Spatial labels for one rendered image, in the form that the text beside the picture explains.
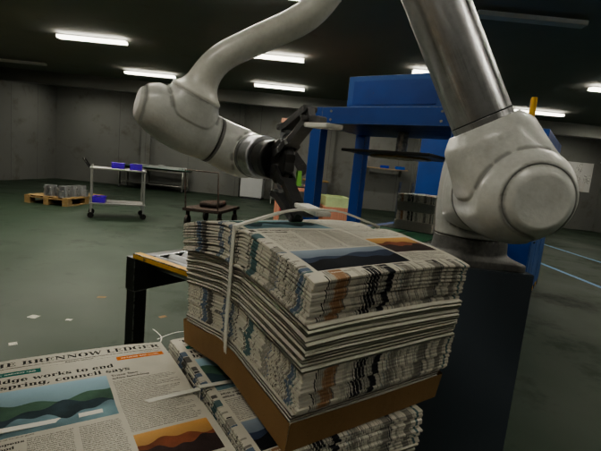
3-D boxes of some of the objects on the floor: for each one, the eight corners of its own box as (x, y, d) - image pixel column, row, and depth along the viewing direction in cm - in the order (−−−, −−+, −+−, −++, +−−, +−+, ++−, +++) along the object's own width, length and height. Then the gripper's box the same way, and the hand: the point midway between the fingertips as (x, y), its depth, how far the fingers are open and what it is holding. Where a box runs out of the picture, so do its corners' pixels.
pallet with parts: (71, 207, 800) (71, 187, 794) (22, 202, 800) (22, 182, 795) (105, 201, 934) (105, 184, 929) (63, 197, 934) (63, 181, 929)
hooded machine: (264, 199, 1432) (267, 155, 1412) (261, 200, 1365) (266, 154, 1345) (241, 197, 1432) (245, 153, 1412) (239, 198, 1365) (242, 152, 1345)
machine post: (299, 347, 275) (323, 106, 254) (288, 343, 280) (311, 106, 259) (306, 343, 282) (331, 108, 261) (295, 339, 287) (318, 108, 266)
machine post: (343, 324, 324) (367, 121, 303) (334, 321, 329) (356, 121, 308) (349, 321, 331) (372, 123, 310) (339, 319, 336) (362, 123, 315)
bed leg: (126, 467, 156) (133, 292, 146) (117, 460, 159) (124, 287, 150) (139, 459, 160) (148, 289, 151) (131, 452, 164) (139, 285, 154)
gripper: (290, 97, 83) (359, 93, 66) (275, 219, 88) (337, 245, 70) (256, 90, 79) (321, 83, 61) (242, 218, 84) (300, 247, 66)
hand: (325, 169), depth 67 cm, fingers open, 13 cm apart
